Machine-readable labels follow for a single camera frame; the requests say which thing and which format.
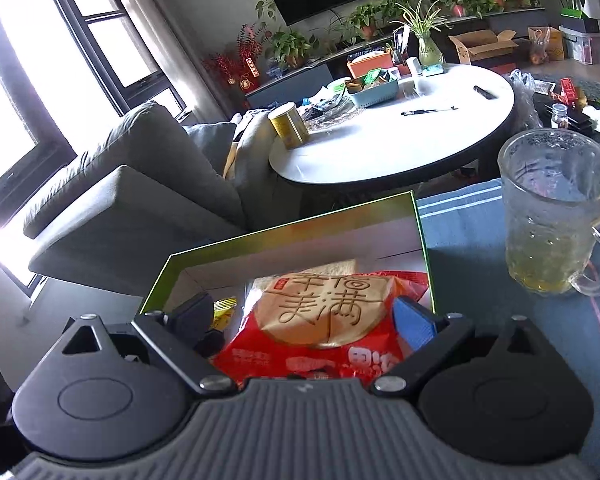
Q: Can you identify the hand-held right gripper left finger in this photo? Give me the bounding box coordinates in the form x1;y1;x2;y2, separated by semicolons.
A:
60;295;236;394

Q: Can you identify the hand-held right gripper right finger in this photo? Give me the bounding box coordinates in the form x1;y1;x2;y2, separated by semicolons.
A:
370;296;556;396

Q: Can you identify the small orange snack packet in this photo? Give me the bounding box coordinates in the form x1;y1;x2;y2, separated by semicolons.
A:
211;297;239;333

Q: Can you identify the red round pastry packet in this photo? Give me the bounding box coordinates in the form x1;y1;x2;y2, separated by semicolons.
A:
212;259;431;391

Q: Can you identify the green cardboard box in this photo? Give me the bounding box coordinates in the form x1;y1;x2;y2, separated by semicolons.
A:
135;191;437;332

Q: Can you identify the blue striped tablecloth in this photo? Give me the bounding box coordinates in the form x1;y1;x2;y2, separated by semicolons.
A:
415;177;600;480

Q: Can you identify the grey sofa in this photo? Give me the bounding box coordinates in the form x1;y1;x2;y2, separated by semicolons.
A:
22;100;281;296

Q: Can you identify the glass mug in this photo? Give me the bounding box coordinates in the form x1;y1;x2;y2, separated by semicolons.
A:
497;129;600;297

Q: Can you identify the white cushion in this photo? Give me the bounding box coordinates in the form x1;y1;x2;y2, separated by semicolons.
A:
225;112;276;181

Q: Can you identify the white round table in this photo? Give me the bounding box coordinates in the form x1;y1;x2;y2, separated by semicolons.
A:
269;63;516;192

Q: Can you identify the yellow tin can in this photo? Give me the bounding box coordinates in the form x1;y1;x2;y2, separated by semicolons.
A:
267;102;310;150

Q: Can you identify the blue plastic basket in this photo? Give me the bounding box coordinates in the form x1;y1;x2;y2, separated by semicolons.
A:
345;69;401;108

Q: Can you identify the clear plastic bag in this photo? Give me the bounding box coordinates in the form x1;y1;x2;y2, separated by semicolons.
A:
509;69;542;126

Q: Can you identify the red flower decoration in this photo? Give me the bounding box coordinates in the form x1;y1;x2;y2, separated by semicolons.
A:
202;25;266;93

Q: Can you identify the dark round stone table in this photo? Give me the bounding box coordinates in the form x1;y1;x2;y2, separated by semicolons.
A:
525;74;600;153

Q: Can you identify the orange tissue box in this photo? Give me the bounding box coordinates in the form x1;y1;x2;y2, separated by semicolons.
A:
346;52;396;78

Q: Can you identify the red box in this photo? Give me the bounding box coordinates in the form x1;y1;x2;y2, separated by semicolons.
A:
555;79;588;108

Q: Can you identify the spider plant in glass vase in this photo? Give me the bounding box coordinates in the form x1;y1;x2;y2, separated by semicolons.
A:
390;0;448;67

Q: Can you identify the open cardboard box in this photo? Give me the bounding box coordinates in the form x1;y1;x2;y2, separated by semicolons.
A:
449;29;518;65

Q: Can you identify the beige curtain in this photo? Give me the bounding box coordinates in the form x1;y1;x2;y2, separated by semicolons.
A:
100;0;216;122

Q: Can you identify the dark framed window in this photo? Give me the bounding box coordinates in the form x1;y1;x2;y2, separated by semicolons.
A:
0;0;187;291

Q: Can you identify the orange carton with plastic bag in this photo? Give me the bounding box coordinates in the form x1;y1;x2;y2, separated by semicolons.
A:
527;26;566;63

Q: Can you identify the clear storage box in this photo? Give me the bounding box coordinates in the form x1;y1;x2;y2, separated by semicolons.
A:
560;30;600;65

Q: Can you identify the green and black box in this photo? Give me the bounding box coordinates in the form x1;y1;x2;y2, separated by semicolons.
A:
560;7;600;33

